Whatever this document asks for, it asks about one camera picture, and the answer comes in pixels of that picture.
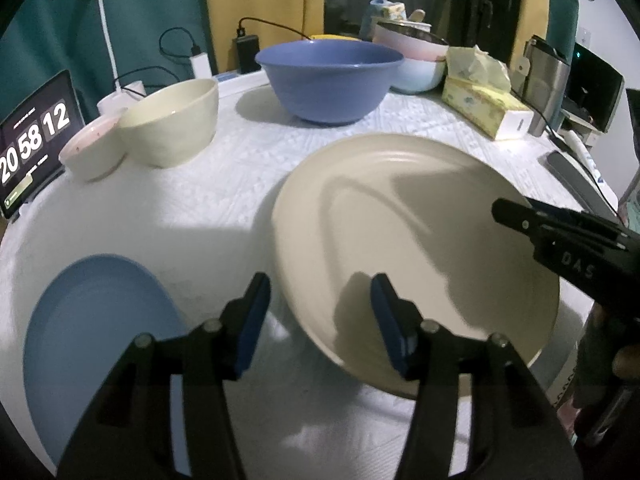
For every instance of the blue yellow packet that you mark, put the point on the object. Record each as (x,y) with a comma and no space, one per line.
(387,10)

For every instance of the yellow tissue box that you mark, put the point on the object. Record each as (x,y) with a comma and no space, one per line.
(480,105)

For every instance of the cream plate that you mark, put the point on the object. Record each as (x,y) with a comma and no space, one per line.
(400,220)

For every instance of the white tube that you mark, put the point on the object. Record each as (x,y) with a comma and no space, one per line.
(582,152)

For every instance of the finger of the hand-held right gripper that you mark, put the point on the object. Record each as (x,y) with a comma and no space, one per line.
(510,212)
(575,217)

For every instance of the pale blue bowl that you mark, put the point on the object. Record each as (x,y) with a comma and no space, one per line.
(420,77)

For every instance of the cream bowl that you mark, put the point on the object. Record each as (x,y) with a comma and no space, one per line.
(165,135)

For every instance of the black window frame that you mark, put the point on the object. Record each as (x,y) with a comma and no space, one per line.
(475,0)

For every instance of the pink speckled bowl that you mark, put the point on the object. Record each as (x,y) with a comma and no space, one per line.
(95,155)

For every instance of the tablet with clock display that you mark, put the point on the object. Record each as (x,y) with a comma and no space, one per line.
(35,135)

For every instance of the large blue bowl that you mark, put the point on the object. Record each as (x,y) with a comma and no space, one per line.
(325,95)

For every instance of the teal curtain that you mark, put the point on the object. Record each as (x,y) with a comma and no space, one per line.
(150,5)
(562,0)

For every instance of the black charger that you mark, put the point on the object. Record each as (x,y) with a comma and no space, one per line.
(247,55)

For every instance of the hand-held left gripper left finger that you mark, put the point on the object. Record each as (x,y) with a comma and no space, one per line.
(252,330)

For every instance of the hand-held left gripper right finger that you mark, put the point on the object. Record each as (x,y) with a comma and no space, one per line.
(387,320)

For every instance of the plain pink bowl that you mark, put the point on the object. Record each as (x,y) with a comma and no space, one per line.
(395,49)

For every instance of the white charger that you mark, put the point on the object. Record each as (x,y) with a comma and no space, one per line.
(200,65)

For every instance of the black monitor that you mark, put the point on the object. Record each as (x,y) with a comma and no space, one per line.
(595,85)

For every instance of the white textured tablecloth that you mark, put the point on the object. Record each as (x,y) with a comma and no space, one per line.
(210,200)

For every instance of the person's right hand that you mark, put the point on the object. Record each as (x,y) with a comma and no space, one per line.
(627,364)

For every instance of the white power strip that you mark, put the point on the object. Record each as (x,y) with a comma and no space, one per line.
(240,85)

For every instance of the steel tumbler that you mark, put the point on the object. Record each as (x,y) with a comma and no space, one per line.
(545,85)

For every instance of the light blue plate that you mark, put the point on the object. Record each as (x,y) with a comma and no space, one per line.
(90,320)

